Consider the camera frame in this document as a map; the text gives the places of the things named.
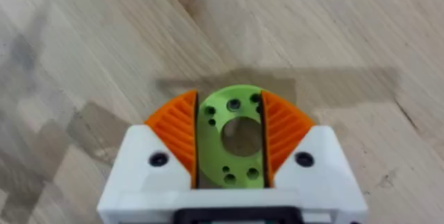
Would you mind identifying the right gripper white and orange left finger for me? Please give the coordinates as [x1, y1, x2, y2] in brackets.
[98, 89, 200, 214]

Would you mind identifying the right gripper white and orange right finger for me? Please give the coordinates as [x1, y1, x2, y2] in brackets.
[259, 90, 369, 214]

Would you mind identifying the green disc with holes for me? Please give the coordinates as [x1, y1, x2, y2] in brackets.
[196, 84, 267, 189]

